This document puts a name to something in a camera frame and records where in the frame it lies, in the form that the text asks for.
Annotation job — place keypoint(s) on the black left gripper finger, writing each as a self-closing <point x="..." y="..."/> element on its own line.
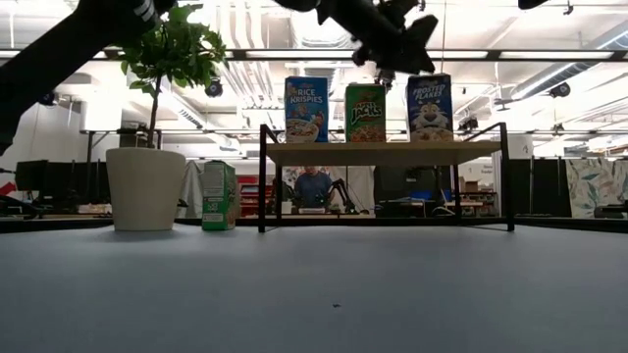
<point x="407" y="61"/>
<point x="417" y="32"/>

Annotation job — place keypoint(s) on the blue Frosted Flakes cereal box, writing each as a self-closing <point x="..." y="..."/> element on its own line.
<point x="429" y="113"/>

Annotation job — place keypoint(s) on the green Apple Jacks cereal box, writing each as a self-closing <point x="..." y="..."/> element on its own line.
<point x="218" y="196"/>
<point x="365" y="115"/>

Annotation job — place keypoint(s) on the blue Rice Krispies cereal box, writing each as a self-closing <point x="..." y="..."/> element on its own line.
<point x="306" y="110"/>

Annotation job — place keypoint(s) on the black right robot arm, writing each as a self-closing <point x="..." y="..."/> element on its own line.
<point x="532" y="3"/>

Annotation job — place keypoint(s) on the black background robot arm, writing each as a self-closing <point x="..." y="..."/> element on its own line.
<point x="341" y="188"/>

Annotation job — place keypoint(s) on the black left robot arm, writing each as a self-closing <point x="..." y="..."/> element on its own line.
<point x="59" y="64"/>

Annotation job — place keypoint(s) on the person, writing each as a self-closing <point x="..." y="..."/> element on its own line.
<point x="314" y="188"/>

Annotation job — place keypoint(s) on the black partition panel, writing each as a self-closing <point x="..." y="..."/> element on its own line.
<point x="81" y="184"/>
<point x="552" y="186"/>

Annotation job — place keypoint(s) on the green leafy plant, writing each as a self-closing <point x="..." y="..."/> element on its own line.
<point x="181" y="49"/>

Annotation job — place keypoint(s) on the red shelving unit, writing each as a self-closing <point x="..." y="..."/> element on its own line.
<point x="250" y="196"/>

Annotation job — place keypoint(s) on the leaf print curtain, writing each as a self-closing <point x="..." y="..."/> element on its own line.
<point x="596" y="186"/>

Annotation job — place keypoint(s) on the white draped cloth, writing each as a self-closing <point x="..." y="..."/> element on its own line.
<point x="191" y="188"/>

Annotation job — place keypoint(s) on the blue-grey table mat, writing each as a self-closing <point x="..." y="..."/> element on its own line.
<point x="294" y="294"/>

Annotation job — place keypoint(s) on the white plant pot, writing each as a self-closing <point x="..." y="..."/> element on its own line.
<point x="144" y="191"/>

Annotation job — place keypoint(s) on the black hanging ceiling camera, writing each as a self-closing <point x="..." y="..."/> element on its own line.
<point x="385" y="81"/>
<point x="559" y="89"/>
<point x="214" y="88"/>
<point x="47" y="98"/>

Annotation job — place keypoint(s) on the black overhead frame bar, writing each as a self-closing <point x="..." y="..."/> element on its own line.
<point x="294" y="54"/>

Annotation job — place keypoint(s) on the wooden shelf with black frame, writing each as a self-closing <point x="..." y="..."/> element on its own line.
<point x="382" y="153"/>

